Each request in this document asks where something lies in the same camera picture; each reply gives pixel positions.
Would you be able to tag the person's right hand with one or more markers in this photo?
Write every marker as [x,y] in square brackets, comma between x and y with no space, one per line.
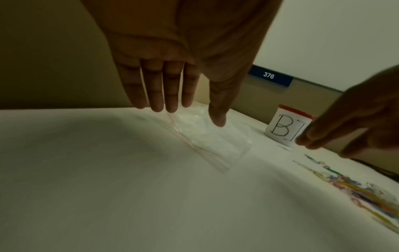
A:
[358,118]

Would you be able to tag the person's left hand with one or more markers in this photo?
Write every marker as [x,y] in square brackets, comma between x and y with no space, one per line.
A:
[187,49]

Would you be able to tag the pile of coloured paper clips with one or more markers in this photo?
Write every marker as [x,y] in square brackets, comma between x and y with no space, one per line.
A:
[352,184]

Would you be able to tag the stack of clear plastic bags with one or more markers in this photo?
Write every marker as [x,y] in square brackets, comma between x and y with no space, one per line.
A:
[212,142]

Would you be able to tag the beige partition panel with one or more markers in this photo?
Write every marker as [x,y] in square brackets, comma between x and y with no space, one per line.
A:
[311,98]

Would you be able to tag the red cup with paper label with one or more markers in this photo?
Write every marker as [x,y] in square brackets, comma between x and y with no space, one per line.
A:
[280,128]

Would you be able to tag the blue sign plate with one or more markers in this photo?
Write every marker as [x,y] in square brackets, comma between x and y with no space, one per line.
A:
[268,75]

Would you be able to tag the beige partition with glass strip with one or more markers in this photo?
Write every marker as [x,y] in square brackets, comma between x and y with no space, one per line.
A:
[46,73]

